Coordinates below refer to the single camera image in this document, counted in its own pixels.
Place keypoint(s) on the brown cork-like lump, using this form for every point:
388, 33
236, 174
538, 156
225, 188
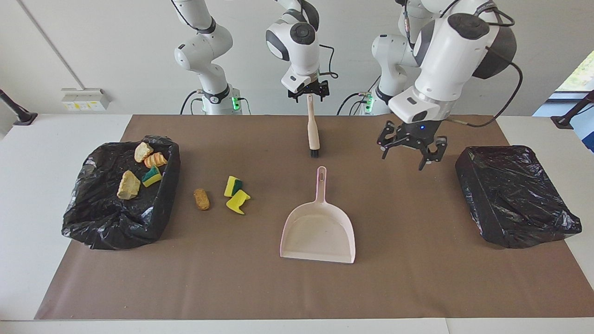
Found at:
201, 199

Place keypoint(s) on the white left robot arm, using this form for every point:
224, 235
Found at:
445, 60

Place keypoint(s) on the striped orange bread piece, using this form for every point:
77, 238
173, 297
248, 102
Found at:
156, 160

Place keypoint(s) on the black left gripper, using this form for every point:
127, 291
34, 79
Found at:
420, 132

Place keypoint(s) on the beige hand brush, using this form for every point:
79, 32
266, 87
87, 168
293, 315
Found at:
313, 130

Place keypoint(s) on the small beige foam chunk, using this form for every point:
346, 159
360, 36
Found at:
143, 152

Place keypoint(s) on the white wall socket box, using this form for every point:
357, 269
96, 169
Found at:
86, 99

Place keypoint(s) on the open bin with black bag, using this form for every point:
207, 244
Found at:
106, 218

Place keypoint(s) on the large beige foam chunk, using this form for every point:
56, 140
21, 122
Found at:
128, 185

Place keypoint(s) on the notched yellow sponge piece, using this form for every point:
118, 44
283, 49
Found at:
237, 203

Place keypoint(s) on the flat bin with black bag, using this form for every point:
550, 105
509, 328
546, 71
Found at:
510, 195

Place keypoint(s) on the brown paper table mat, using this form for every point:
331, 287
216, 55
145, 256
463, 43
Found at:
297, 292

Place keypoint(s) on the pink plastic dustpan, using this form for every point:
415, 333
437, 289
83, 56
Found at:
318, 236

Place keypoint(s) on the black clamp stand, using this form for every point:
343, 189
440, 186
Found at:
21, 116
568, 118

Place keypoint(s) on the yellow green sponge piece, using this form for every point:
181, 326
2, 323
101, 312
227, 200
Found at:
230, 186
151, 176

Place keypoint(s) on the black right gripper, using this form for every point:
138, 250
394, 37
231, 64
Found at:
312, 88

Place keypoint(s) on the window pane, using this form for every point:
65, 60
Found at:
582, 76

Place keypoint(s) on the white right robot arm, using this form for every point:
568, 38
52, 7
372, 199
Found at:
301, 51

